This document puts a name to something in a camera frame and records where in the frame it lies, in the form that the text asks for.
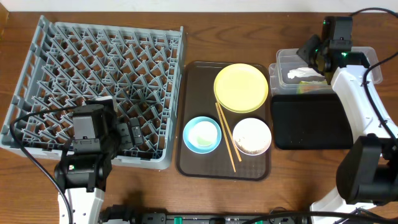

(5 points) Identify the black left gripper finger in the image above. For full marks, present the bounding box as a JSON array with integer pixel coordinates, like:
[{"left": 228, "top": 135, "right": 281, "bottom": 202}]
[
  {"left": 117, "top": 123, "right": 133, "bottom": 150},
  {"left": 129, "top": 118, "right": 144, "bottom": 146}
]

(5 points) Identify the white napkin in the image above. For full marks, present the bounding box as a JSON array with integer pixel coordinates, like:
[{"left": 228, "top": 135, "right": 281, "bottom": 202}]
[{"left": 287, "top": 67, "right": 323, "bottom": 79}]

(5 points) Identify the green food scrap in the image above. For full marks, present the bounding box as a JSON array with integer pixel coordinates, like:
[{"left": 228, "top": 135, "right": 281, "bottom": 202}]
[{"left": 296, "top": 81, "right": 334, "bottom": 95}]

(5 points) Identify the light blue bowl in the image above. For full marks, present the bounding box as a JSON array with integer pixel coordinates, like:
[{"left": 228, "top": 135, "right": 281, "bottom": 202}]
[{"left": 183, "top": 116, "right": 221, "bottom": 154}]

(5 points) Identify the patterned wooden chopstick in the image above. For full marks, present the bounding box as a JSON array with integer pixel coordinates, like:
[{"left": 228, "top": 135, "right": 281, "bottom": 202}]
[{"left": 215, "top": 102, "right": 236, "bottom": 172}]

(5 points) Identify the plain wooden chopstick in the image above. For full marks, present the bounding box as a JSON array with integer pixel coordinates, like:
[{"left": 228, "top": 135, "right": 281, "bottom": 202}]
[{"left": 217, "top": 100, "right": 242, "bottom": 162}]

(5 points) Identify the white pinkish bowl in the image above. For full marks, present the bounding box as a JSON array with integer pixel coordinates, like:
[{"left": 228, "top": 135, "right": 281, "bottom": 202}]
[{"left": 233, "top": 118, "right": 272, "bottom": 156}]

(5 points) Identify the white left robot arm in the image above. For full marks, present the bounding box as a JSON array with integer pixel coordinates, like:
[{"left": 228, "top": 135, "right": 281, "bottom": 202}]
[{"left": 55, "top": 96, "right": 135, "bottom": 223}]

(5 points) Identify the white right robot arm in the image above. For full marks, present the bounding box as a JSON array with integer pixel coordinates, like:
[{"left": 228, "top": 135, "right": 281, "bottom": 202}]
[{"left": 177, "top": 16, "right": 397, "bottom": 223}]

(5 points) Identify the clear plastic waste bin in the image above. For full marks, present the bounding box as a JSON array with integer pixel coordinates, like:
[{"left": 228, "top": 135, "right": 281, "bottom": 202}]
[{"left": 269, "top": 46, "right": 383, "bottom": 97}]

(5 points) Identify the grey plastic dishwasher rack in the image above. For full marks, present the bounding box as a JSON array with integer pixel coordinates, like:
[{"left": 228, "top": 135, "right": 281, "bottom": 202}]
[{"left": 1, "top": 17, "right": 186, "bottom": 170}]

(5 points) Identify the black waste tray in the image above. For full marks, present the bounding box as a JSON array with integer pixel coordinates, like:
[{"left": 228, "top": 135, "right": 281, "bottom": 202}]
[{"left": 271, "top": 94, "right": 353, "bottom": 150}]

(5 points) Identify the yellow round plate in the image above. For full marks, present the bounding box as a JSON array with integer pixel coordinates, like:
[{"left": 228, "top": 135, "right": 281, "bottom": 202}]
[{"left": 213, "top": 63, "right": 269, "bottom": 113}]

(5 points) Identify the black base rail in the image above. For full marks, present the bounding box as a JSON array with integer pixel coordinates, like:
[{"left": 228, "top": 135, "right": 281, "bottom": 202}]
[{"left": 99, "top": 204, "right": 312, "bottom": 224}]

